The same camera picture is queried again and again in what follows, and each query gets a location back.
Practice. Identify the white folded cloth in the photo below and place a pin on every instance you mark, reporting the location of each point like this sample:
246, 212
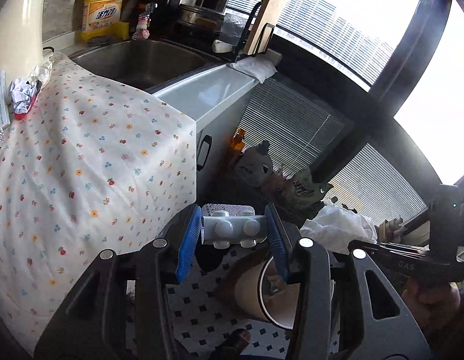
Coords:
258, 67

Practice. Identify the floral white tablecloth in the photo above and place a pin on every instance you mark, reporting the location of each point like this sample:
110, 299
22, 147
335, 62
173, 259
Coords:
95, 165

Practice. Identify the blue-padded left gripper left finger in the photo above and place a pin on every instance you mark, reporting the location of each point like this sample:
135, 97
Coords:
188, 244

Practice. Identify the pink small bottle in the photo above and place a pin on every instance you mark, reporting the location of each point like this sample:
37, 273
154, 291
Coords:
142, 30

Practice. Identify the white crumpled plastic bag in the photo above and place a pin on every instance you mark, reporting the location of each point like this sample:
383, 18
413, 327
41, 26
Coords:
334, 228

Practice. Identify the yellow detergent jug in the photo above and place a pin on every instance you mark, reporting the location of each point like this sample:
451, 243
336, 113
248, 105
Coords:
99, 18

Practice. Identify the cream air fryer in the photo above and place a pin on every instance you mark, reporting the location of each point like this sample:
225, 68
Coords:
20, 38

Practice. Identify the person's right hand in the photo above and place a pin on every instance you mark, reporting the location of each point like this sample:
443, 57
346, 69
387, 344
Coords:
431, 307

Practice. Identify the stainless steel sink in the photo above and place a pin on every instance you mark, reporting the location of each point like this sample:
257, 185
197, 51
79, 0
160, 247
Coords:
143, 64

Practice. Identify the brown paper cup bin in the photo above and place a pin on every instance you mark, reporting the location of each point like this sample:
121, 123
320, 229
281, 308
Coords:
254, 289

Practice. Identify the orange bottle on sill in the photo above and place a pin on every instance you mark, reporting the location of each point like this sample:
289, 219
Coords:
237, 142

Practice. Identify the white pill blister pack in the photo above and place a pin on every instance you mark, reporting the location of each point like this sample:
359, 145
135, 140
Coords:
226, 225

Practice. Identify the white printed label packet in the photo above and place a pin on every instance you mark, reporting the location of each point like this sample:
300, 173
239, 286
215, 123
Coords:
4, 109

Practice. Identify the white laundry detergent bottle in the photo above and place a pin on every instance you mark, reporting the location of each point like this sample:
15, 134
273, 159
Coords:
255, 165

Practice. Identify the crumpled silver red wrapper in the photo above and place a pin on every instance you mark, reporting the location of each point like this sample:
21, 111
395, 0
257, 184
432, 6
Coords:
24, 91

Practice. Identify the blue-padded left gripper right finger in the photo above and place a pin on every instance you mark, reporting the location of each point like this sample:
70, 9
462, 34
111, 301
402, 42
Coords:
278, 240

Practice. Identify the green refill detergent pouch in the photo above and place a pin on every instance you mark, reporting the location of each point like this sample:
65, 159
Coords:
301, 191

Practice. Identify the wooden cutting board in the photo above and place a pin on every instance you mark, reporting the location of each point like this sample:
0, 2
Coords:
269, 12

